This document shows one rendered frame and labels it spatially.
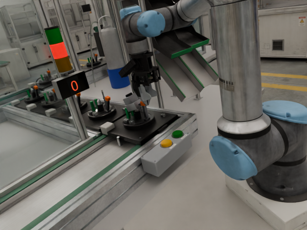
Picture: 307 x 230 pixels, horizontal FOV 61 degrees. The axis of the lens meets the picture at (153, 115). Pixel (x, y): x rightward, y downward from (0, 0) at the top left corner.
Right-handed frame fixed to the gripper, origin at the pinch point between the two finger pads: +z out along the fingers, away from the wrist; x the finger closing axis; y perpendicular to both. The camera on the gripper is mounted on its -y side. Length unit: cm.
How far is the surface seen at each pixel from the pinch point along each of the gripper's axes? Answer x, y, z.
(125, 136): -11.3, -3.4, 10.3
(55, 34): -19.7, -16.1, -31.7
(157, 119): 5.1, -0.5, 10.3
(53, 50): -21.2, -17.6, -26.8
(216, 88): 69, -8, 21
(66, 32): 43, -113, -25
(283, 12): 413, -70, 25
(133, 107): -2.2, -5.4, 2.1
